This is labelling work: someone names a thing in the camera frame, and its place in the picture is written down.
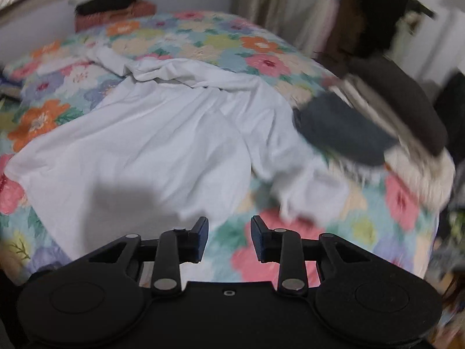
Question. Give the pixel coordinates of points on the floral quilted blanket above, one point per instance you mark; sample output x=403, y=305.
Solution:
x=225, y=40

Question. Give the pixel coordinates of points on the dark grey folded garment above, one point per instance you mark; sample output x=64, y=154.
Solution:
x=341, y=127

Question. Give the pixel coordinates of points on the hanging brown garment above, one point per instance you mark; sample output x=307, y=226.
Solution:
x=350, y=32

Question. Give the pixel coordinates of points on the black cloth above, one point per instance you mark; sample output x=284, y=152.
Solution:
x=105, y=3

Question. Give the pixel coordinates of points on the hanging black garment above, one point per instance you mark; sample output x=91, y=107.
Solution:
x=385, y=11

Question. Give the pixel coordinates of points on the hanging white garment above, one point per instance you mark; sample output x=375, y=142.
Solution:
x=319, y=14

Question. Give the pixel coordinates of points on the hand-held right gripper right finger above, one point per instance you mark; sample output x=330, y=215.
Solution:
x=258, y=238

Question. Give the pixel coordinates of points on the pink suitcase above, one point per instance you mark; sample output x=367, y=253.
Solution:
x=109, y=20

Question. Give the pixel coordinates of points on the white shirt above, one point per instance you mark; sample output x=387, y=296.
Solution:
x=145, y=134

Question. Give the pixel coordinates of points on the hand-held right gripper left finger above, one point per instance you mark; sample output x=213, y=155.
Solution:
x=202, y=238

